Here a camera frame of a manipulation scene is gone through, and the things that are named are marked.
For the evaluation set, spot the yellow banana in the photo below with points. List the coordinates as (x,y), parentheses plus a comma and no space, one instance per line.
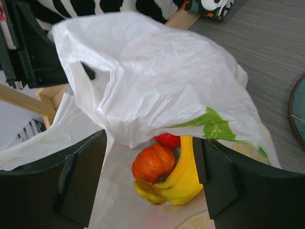
(181,185)

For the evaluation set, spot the wooden rack frame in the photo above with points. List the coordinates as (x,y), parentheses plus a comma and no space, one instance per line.
(48,99)

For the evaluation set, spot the white lemon-print plastic bag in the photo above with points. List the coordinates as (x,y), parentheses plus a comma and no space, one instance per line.
(135,78)

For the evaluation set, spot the small orange pumpkin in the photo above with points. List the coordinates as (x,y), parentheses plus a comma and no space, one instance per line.
(153,162)

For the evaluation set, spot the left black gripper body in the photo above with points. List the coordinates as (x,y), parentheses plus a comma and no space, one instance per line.
(27,54)

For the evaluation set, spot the zebra pattern cloth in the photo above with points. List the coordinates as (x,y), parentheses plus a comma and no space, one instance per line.
(107,9)

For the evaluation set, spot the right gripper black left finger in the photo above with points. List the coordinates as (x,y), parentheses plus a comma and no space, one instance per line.
(56,192)

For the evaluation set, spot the dark round plate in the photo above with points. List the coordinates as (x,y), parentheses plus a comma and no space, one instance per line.
(297,109)

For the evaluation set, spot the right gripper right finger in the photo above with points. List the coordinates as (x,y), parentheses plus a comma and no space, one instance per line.
(242,193)

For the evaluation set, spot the orange grey patterned cloth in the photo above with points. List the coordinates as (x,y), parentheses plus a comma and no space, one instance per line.
(214,9)

